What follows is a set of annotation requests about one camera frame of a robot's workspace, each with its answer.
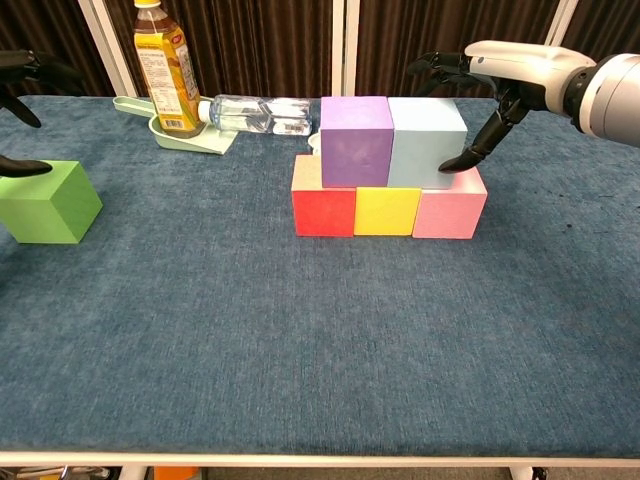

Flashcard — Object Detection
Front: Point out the yellow capped tea bottle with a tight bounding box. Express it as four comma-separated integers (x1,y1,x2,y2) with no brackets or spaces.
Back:
133,0,207,140

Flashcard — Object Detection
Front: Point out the purple foam cube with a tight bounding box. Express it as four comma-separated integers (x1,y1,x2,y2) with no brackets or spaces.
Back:
320,96,395,189

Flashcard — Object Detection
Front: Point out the blue table cloth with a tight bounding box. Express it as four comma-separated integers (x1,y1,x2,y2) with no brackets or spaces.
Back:
0,94,640,457

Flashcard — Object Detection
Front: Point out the yellow foam cube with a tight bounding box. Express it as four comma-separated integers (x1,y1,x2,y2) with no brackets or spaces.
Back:
353,187,421,237

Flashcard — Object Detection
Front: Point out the silver partition post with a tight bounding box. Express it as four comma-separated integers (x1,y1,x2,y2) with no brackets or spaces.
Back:
544,0,581,49
77,0,139,99
330,0,359,100

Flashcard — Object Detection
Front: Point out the green foam cube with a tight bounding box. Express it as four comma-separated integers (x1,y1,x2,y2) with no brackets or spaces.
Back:
0,160,104,245

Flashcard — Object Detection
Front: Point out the orange yellow flat bar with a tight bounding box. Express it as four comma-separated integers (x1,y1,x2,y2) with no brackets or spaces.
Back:
153,465,200,480

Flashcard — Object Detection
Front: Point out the red foam cube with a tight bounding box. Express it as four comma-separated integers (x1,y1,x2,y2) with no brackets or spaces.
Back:
292,154,357,238

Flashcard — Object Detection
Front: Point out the pink foam cube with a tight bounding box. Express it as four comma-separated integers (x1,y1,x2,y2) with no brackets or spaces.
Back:
412,167,489,240

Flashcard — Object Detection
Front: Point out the mint green plastic scoop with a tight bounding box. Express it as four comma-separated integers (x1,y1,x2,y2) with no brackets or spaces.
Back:
112,95,240,156

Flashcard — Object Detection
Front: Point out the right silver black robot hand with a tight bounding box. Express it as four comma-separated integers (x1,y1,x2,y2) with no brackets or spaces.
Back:
407,39,599,174

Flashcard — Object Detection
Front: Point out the light blue foam cube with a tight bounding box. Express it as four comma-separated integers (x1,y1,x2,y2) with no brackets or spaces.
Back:
387,97,469,191

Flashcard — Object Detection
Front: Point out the dark brown pleated curtain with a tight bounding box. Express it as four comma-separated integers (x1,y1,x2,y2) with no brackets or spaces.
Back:
0,0,119,109
354,0,561,100
102,0,335,100
542,0,640,101

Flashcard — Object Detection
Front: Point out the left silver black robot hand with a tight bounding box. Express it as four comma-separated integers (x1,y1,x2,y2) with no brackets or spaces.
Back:
0,49,84,177

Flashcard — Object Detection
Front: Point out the clear plastic water bottle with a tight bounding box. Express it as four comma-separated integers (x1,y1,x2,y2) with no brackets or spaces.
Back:
197,94,313,137

